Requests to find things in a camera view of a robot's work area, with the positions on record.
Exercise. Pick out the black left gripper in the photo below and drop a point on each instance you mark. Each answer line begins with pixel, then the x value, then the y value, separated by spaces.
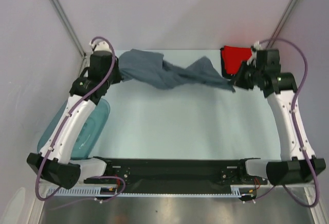
pixel 119 77

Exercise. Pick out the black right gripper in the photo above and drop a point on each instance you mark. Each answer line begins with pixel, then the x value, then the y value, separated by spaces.
pixel 238 81

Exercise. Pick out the grey t shirt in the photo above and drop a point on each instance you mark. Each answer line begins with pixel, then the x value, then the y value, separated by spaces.
pixel 151 68

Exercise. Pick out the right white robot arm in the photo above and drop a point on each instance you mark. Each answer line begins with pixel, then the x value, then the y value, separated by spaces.
pixel 298 163

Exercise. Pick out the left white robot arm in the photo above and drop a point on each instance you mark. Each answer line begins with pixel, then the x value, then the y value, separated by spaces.
pixel 53 162

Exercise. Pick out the red folded t shirt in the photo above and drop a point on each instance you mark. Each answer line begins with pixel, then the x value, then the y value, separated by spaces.
pixel 243 54

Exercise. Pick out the teal transparent plastic bin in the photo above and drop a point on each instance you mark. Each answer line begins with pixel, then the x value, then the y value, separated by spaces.
pixel 89 133

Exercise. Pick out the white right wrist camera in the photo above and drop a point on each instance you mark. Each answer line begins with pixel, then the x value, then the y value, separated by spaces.
pixel 256 47

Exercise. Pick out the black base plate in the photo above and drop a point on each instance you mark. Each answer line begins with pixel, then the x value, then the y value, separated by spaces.
pixel 169 176

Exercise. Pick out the left aluminium frame post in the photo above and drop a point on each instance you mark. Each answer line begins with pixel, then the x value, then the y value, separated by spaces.
pixel 60 12

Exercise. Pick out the aluminium frame post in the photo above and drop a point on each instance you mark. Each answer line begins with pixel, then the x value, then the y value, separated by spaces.
pixel 283 20
pixel 60 12

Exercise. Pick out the right aluminium frame post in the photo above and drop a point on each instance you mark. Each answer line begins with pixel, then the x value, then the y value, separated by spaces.
pixel 283 20

